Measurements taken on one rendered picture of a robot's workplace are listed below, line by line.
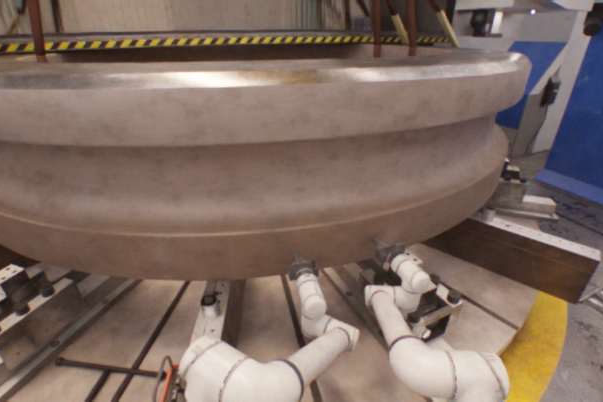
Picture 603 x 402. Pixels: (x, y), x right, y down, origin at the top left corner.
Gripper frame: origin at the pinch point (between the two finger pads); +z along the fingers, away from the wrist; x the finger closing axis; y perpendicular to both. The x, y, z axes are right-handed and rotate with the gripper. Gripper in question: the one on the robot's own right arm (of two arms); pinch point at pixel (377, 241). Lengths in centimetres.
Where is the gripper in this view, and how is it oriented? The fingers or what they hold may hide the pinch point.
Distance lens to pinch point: 161.3
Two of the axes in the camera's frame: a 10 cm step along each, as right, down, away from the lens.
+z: -3.7, -4.3, 8.2
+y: 0.0, 8.8, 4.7
